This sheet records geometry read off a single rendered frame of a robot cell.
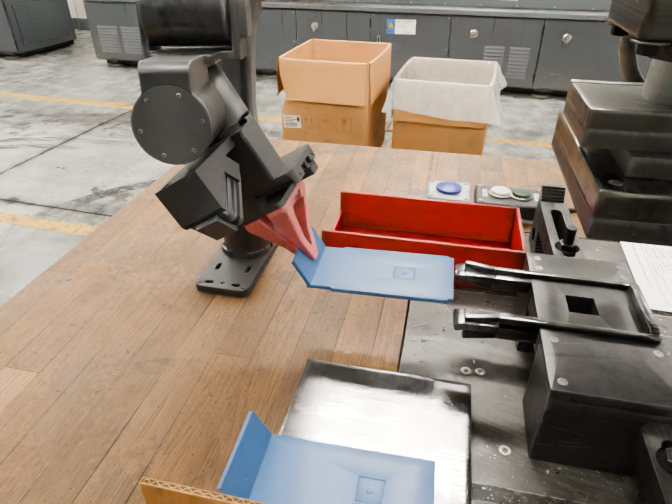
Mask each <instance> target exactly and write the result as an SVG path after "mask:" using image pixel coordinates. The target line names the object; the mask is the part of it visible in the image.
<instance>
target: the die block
mask: <svg viewBox="0 0 672 504"><path fill-rule="evenodd" d="M567 305H568V309H569V312H574V313H582V314H590V315H594V314H593V311H592V308H591V307H589V306H581V305H573V304H567ZM512 314H515V315H522V316H530V317H534V312H533V306H532V300H531V294H530V289H528V292H527V293H521V292H517V296H516V300H515V304H514V308H513V312H512ZM516 349H517V350H518V351H524V352H531V353H535V358H534V361H533V365H532V369H531V372H530V376H529V379H528V383H527V386H526V390H525V393H524V397H523V400H522V403H523V412H524V421H525V430H526V439H527V447H528V456H529V458H530V459H535V460H541V461H547V462H552V463H558V464H563V465H569V466H574V467H580V468H585V469H591V470H597V471H602V472H608V473H613V474H619V475H624V476H630V477H635V478H637V477H636V473H635V470H634V467H633V464H632V460H631V457H630V454H629V451H630V449H631V447H632V445H633V443H634V441H635V439H636V437H637V435H638V433H639V431H640V429H641V428H642V427H643V426H644V425H646V424H647V423H648V422H655V423H661V424H668V425H672V418H669V417H663V416H656V415H650V414H644V413H637V412H631V411H625V410H619V409H612V408H606V407H600V406H593V405H587V404H581V403H574V402H568V401H562V400H556V399H549V398H548V396H547V390H546V384H545V378H544V372H543V366H542V360H541V354H540V348H539V342H538V336H537V339H536V343H535V344H532V343H525V342H518V341H516Z"/></svg>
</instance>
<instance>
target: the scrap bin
mask: <svg viewBox="0 0 672 504"><path fill-rule="evenodd" d="M322 241H323V243H324V244H325V246H326V247H336V248H345V247H351V248H362V249H373V250H385V251H396V252H407V253H418V254H430V255H441V256H449V258H454V280H453V286H461V287H469V288H477V289H485V290H493V291H501V292H509V293H517V292H513V291H505V290H497V289H492V288H486V287H482V286H478V285H474V284H470V283H466V282H463V281H459V282H457V281H456V279H455V265H456V264H461V263H465V262H466V261H467V260H468V261H473V262H477V263H481V264H486V265H490V266H495V267H502V268H511V269H519V270H523V266H524V262H525V257H526V253H527V248H526V242H525V237H524V231H523V225H522V220H521V214H520V209H519V207H508V206H498V205H487V204H477V203H466V202H456V201H445V200H435V199H424V198H414V197H403V196H393V195H382V194H372V193H361V192H351V191H341V192H340V212H339V214H338V216H337V219H336V221H335V223H334V225H333V227H332V230H327V229H322Z"/></svg>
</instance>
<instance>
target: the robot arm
mask: <svg viewBox="0 0 672 504"><path fill-rule="evenodd" d="M262 1H265V0H135V7H136V13H137V20H138V26H139V32H140V38H141V45H142V51H143V57H144V60H141V61H139V62H138V66H137V70H138V77H139V83H140V89H141V95H140V96H139V97H138V98H137V100H136V101H135V103H134V105H133V108H132V111H131V127H132V131H133V134H134V137H135V139H136V141H137V142H138V144H139V145H140V147H141V148H142V149H143V150H144V151H145V152H146V153H147V154H148V155H150V156H151V157H152V158H154V159H156V160H158V161H160V162H163V163H166V164H172V165H181V164H185V166H184V167H183V168H182V169H181V170H180V171H178V172H177V173H176V174H175V175H174V176H173V177H172V178H171V179H170V180H169V181H168V182H167V183H166V184H165V185H164V186H162V187H161V188H160V189H159V190H158V191H157V192H156V193H155V195H156V197H157V198H158V199H159V200H160V202H161V203H162V204H163V205H164V207H165V208H166V209H167V210H168V212H169V213H170V214H171V215H172V216H173V218H174V219H175V220H176V221H177V223H178V224H179V225H180V226H181V228H183V229H185V230H189V229H193V230H195V231H197V232H199V233H202V234H204V235H206V236H208V237H210V238H213V239H215V240H220V239H222V238H223V240H222V247H221V248H220V250H219V251H218V252H217V254H216V255H215V256H214V258H213V259H212V260H211V261H210V263H209V264H208V265H207V267H206V268H205V269H204V270H203V272H202V273H201V274H200V276H199V277H198V278H197V280H196V281H195V283H196V288H197V290H198V291H199V292H205V293H212V294H219V295H227V296H234V297H246V296H248V295H249V294H250V292H251V291H252V289H253V287H254V286H255V284H256V282H257V281H258V279H259V277H260V276H261V274H262V272H263V271H264V269H265V267H266V265H267V264H268V262H269V260H270V259H271V257H272V255H273V254H274V252H275V250H276V249H277V247H278V245H279V246H281V247H283V248H285V249H287V250H289V251H290V252H292V253H293V254H295V253H296V251H297V249H298V248H299V249H300V250H302V251H303V252H304V253H305V254H306V255H307V256H308V257H310V258H311V259H312V260H315V259H316V257H317V255H318V249H317V246H316V242H315V239H314V235H313V232H312V228H311V225H310V220H309V211H308V203H307V194H306V186H305V181H304V179H306V178H308V177H310V176H312V175H314V174H315V173H316V171H317V169H318V165H317V163H316V162H315V160H314V157H315V153H314V152H313V150H312V149H311V147H310V145H309V144H308V143H307V144H305V145H303V146H301V147H299V148H297V149H295V150H293V151H292V152H290V153H288V154H286V155H284V156H282V157H280V156H279V155H278V153H277V152H276V150H275V149H274V147H273V146H272V144H271V143H270V141H269V140H268V138H267V137H266V135H265V134H264V132H263V131H262V129H261V127H260V126H259V122H258V116H257V105H256V34H257V27H258V21H259V16H260V13H261V11H262ZM161 46H212V47H161ZM293 209H294V210H293ZM294 212H295V214H296V217H297V219H296V217H295V215H294ZM297 220H298V221H297ZM298 222H299V223H298Z"/></svg>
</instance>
